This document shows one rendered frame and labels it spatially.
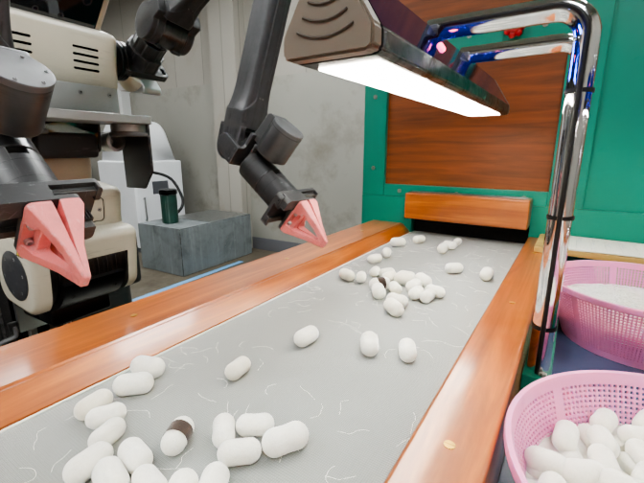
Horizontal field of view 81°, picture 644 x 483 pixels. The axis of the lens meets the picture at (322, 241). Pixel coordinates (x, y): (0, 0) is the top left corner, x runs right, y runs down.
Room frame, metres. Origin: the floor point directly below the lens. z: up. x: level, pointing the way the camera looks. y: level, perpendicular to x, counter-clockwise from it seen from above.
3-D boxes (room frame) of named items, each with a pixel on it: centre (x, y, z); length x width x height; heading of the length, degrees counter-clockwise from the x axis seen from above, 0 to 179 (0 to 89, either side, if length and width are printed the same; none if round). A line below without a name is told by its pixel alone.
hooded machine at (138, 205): (3.88, 1.83, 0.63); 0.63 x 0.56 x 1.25; 60
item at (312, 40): (0.57, -0.17, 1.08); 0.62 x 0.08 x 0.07; 147
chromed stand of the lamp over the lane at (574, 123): (0.52, -0.24, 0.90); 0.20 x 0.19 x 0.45; 147
